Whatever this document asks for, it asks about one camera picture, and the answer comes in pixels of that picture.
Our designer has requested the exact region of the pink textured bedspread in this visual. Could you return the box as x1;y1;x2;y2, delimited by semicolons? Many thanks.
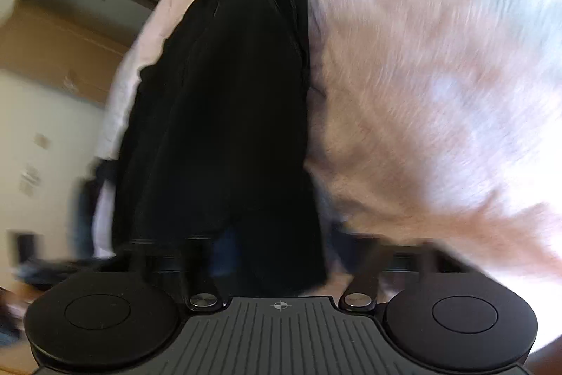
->
92;0;562;292

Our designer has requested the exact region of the black jacket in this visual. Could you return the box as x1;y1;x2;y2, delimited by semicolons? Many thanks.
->
110;0;330;299

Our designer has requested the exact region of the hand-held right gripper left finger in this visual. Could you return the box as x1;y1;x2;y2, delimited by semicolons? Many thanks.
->
125;237;223;312

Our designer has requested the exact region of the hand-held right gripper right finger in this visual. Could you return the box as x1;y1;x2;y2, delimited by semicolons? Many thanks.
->
340;238;441;312

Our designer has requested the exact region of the brown wooden door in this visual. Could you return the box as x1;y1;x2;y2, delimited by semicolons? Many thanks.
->
0;0;174;105

